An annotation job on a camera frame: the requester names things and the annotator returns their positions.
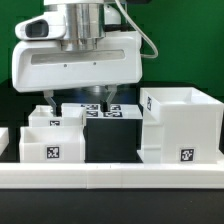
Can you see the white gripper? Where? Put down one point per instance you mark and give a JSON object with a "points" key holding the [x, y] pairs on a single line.
{"points": [[42, 65]]}

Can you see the white front drawer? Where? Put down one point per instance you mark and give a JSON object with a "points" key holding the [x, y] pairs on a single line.
{"points": [[59, 144]]}

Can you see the white drawer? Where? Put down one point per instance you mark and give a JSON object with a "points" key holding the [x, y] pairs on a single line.
{"points": [[72, 115], [59, 144]]}

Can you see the white drawer cabinet box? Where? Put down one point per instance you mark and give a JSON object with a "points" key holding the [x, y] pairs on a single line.
{"points": [[181, 125]]}

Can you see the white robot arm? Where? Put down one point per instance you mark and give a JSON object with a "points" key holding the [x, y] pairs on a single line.
{"points": [[75, 44]]}

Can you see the white rear drawer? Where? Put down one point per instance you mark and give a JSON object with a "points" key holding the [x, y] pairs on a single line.
{"points": [[72, 115]]}

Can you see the white marker plate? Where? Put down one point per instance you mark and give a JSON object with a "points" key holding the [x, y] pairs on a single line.
{"points": [[93, 111]]}

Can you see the white left side block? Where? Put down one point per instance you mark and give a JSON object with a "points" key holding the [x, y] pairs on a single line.
{"points": [[4, 139]]}

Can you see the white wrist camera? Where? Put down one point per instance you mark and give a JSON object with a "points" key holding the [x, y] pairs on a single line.
{"points": [[48, 26]]}

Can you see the white fence wall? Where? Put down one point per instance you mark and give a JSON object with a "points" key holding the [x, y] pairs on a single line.
{"points": [[108, 176]]}

